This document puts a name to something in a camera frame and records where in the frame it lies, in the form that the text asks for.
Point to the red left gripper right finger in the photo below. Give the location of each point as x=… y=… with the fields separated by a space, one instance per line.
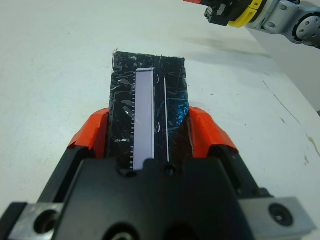
x=210 y=132

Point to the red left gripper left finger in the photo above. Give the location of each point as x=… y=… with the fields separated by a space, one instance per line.
x=92 y=132

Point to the black glossy box lid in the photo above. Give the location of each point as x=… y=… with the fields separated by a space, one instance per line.
x=145 y=100

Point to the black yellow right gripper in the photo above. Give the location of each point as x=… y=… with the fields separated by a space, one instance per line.
x=245 y=12

